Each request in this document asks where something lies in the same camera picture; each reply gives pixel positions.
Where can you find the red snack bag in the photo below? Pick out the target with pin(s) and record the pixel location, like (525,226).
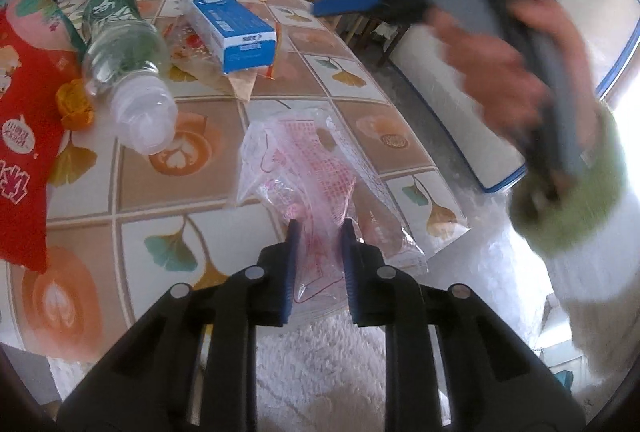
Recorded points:
(25,172)

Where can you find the green label plastic bottle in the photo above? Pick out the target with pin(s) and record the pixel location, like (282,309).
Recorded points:
(120,57)

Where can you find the pink and green packet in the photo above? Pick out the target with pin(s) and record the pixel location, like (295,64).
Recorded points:
(37,20)

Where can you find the person's right hand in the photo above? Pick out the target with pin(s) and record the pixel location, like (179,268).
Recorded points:
(490,62)

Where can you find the white fleece robe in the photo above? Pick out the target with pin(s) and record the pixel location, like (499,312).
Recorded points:
(320,377)

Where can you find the ginkgo print tablecloth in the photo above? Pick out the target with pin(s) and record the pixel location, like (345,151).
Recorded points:
(165,192)

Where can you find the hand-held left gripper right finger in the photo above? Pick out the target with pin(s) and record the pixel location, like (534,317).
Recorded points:
(350,267)

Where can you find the crinkled printed clear wrapper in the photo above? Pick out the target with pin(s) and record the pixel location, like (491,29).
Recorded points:
(192,50)

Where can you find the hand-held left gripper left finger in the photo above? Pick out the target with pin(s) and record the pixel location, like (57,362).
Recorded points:
(292,262)

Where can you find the blue and white box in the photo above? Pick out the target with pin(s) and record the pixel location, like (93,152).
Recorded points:
(215,12)

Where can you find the orange wrapper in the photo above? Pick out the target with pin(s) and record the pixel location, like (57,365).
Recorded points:
(75,105)

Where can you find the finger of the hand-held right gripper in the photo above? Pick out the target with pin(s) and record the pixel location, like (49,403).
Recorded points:
(345,5)

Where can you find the pink printed clear plastic bag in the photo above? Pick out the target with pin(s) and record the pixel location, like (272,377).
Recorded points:
(320,172)

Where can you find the person's right forearm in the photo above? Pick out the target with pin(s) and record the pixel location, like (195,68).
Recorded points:
(600,262)

